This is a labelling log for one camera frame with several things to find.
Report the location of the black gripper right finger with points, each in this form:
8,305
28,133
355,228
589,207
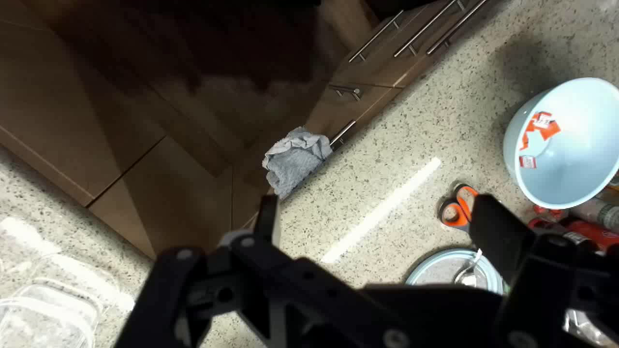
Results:
504,238

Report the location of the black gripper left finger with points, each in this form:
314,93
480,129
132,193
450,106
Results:
258,290

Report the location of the red and black tool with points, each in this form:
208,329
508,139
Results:
581,232

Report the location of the light blue bowl with sticker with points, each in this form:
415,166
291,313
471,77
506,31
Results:
568,147

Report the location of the grey cloth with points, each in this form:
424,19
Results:
293,160

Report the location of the clear plastic container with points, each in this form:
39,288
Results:
59,309

